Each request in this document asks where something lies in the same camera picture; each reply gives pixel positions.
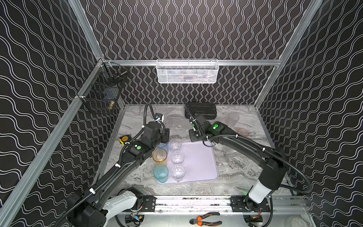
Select yellow transparent cup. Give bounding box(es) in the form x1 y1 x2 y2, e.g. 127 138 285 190
152 148 168 166

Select clear plastic cup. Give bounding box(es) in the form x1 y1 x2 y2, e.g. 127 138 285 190
168 138 182 151
171 151 185 164
171 164 185 182

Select teal plastic cup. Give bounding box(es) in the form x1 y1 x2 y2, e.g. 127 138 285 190
153 165 169 183

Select orange handled pliers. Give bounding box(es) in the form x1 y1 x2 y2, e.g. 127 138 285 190
189 212 223 227

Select pink plastic cup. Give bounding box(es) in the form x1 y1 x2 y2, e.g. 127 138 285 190
237 128 249 137

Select lilac plastic tray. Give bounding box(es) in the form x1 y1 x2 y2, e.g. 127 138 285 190
156 142 219 185

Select blue ribbed plastic cup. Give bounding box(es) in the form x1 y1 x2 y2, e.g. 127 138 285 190
157 143 169 151

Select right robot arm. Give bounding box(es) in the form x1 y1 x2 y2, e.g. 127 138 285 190
186 110 313 212

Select yellow black tape measure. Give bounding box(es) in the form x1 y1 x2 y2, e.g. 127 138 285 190
119 135 132 145

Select white round lid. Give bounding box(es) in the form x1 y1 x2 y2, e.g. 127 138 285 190
285 217 309 227

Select frosted plastic cup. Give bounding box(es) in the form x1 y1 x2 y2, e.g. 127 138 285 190
226 113 240 128

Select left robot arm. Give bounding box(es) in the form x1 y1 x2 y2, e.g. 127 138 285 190
55 103 170 227

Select black wire basket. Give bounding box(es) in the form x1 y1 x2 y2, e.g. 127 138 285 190
76 58 129 115

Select white wire basket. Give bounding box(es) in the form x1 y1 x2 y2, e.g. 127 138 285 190
156 59 219 84

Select black plastic case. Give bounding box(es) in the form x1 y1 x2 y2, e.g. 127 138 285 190
184 102 217 120

